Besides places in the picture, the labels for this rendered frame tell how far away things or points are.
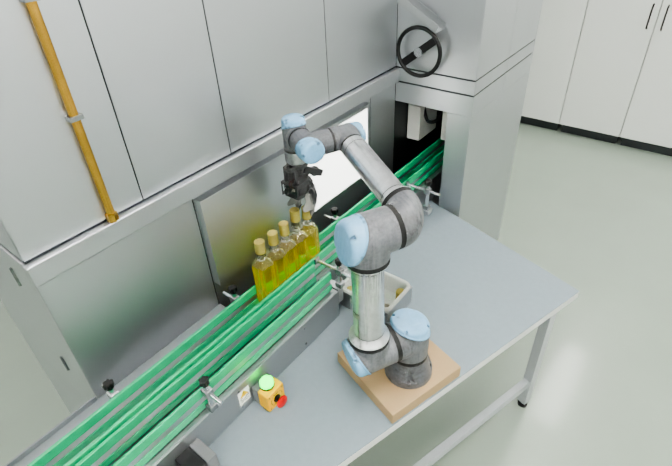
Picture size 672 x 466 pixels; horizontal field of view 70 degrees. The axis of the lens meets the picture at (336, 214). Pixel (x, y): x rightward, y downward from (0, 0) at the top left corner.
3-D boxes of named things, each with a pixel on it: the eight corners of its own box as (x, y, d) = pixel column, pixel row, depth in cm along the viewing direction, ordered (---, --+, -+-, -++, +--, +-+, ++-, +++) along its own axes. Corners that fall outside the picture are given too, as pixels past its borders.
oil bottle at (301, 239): (301, 269, 183) (296, 224, 171) (312, 275, 180) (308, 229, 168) (291, 277, 180) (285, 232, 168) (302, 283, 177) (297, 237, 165)
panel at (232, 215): (364, 171, 222) (364, 101, 203) (370, 173, 221) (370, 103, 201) (214, 282, 165) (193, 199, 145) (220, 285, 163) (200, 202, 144)
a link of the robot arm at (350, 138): (449, 212, 115) (356, 109, 147) (409, 225, 112) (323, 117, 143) (440, 244, 123) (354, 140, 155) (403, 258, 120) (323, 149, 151)
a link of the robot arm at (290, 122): (285, 124, 142) (276, 114, 148) (289, 157, 148) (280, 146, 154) (310, 119, 144) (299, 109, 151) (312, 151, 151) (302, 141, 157)
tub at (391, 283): (364, 277, 197) (363, 261, 192) (412, 300, 185) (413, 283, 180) (338, 302, 186) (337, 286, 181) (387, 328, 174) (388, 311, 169)
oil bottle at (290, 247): (290, 278, 180) (284, 232, 167) (302, 284, 177) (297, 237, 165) (280, 286, 176) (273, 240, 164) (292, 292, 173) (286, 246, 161)
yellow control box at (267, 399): (269, 386, 157) (267, 371, 152) (286, 398, 153) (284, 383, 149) (254, 401, 152) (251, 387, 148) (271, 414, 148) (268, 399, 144)
